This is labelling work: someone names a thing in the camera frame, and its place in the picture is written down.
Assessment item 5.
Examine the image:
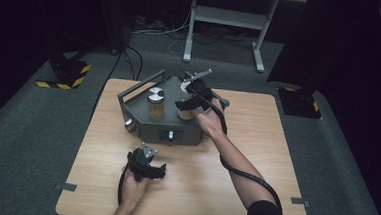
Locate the power strip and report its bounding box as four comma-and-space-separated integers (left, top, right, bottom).
132, 14, 172, 34

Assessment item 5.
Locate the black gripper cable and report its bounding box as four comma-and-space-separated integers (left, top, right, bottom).
180, 85, 292, 215
115, 168, 130, 208

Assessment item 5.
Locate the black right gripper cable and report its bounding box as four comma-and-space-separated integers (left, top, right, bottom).
180, 85, 292, 215

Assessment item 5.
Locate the glass jar with silver lid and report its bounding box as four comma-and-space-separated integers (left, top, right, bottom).
145, 86, 167, 122

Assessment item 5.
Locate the black floor cable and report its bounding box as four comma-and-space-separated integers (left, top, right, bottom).
90, 42, 145, 120

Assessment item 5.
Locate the glass jar with white lid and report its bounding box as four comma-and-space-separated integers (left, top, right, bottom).
176, 80, 198, 122

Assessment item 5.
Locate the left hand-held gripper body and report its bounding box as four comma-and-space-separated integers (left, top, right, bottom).
125, 141, 159, 184

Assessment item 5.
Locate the white floor cable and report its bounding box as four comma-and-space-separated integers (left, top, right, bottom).
131, 7, 193, 56

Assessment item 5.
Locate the person's right hand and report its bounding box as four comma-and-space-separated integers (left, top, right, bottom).
188, 96, 229, 140

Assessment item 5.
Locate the grey tape strip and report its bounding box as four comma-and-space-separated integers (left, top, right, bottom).
54, 181, 79, 193
290, 196, 312, 208

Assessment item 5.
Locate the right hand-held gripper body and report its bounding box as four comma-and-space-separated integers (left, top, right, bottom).
181, 66, 219, 105

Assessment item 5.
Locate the white frame desk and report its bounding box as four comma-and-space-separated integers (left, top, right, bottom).
182, 0, 310, 76

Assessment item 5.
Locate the dark grey corner rack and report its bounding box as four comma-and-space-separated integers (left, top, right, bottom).
113, 66, 233, 150

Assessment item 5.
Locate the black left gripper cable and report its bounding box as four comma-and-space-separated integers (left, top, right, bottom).
115, 168, 130, 208

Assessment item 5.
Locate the person's left hand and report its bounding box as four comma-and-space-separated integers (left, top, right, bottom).
117, 168, 152, 210

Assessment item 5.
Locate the stand base with striped tape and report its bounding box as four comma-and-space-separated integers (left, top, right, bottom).
34, 55, 92, 92
273, 83, 325, 121

